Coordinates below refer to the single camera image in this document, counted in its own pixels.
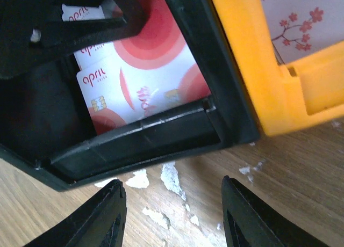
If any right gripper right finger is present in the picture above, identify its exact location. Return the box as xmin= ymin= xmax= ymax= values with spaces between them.
xmin=221 ymin=176 xmax=326 ymax=246

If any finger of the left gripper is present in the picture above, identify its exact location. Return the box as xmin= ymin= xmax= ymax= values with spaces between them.
xmin=1 ymin=0 xmax=147 ymax=79

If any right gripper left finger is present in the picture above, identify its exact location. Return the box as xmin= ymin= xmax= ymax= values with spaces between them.
xmin=26 ymin=179 xmax=127 ymax=246

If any red white card stack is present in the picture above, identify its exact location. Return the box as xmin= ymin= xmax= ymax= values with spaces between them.
xmin=74 ymin=0 xmax=211 ymax=134

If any white pink card stack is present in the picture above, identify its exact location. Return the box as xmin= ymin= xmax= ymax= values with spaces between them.
xmin=261 ymin=0 xmax=343 ymax=63

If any black bin left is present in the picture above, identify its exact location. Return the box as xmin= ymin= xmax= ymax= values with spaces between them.
xmin=1 ymin=0 xmax=259 ymax=191

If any orange bin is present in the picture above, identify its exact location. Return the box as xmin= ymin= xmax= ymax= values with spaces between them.
xmin=212 ymin=0 xmax=343 ymax=136

